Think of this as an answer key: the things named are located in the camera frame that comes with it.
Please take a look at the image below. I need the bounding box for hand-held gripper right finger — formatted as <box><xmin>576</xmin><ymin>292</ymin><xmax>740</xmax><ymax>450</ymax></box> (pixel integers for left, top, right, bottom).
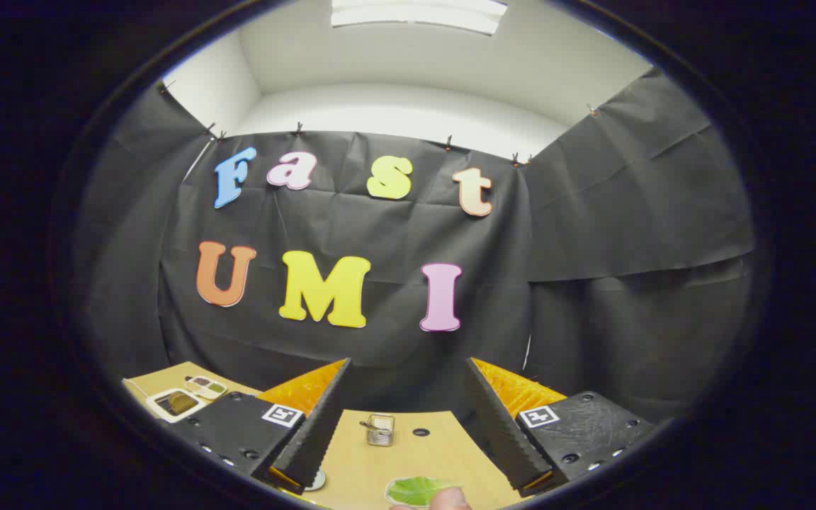
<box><xmin>465</xmin><ymin>358</ymin><xmax>657</xmax><ymax>495</ymax></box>

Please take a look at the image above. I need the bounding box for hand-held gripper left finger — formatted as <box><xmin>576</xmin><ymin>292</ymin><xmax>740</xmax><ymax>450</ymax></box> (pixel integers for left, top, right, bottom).
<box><xmin>159</xmin><ymin>358</ymin><xmax>352</xmax><ymax>495</ymax></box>

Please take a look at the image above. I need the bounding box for green lettuce leaf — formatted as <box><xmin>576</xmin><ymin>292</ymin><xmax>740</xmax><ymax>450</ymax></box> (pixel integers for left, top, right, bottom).
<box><xmin>387</xmin><ymin>477</ymin><xmax>462</xmax><ymax>507</ymax></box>

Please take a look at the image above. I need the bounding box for white toaster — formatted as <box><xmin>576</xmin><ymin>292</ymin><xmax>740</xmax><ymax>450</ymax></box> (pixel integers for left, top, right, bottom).
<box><xmin>146</xmin><ymin>388</ymin><xmax>209</xmax><ymax>424</ymax></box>

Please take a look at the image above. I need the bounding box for black backdrop cloth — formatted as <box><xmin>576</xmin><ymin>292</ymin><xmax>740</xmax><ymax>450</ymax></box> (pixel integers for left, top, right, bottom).
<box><xmin>72</xmin><ymin>67</ymin><xmax>756</xmax><ymax>426</ymax></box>

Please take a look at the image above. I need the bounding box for long ceiling light panel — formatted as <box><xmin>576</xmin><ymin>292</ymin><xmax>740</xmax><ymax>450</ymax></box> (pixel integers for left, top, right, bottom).
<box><xmin>330</xmin><ymin>0</ymin><xmax>508</xmax><ymax>36</ymax></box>

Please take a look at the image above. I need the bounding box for metal wire basket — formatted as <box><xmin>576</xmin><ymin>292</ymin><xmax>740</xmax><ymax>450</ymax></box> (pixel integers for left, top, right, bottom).
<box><xmin>360</xmin><ymin>414</ymin><xmax>396</xmax><ymax>447</ymax></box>

